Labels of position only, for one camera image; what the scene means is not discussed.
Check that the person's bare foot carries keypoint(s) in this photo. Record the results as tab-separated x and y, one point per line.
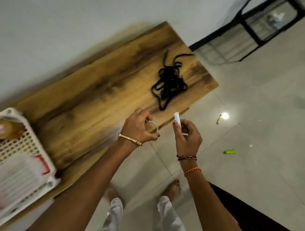
171	190

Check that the black tripod stand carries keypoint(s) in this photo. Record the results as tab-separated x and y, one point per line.
250	31

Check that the person's left forearm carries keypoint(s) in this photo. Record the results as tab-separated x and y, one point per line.
81	195

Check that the green marker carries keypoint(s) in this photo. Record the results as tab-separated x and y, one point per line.
230	152

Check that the clear tape roll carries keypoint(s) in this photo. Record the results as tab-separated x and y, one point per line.
156	124

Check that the person's black shirt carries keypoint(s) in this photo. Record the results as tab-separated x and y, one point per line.
252	214

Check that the person's right forearm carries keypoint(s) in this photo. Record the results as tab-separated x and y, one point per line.
209	204

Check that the white plastic lattice basket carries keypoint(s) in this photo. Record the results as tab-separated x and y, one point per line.
28	143

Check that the person's right hand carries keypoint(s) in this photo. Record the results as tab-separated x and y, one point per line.
188	140

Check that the small white tube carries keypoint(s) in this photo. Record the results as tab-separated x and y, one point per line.
177	117

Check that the person's left hand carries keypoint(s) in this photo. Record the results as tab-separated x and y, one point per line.
136	126

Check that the orange round jar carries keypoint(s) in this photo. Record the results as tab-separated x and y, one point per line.
12	129

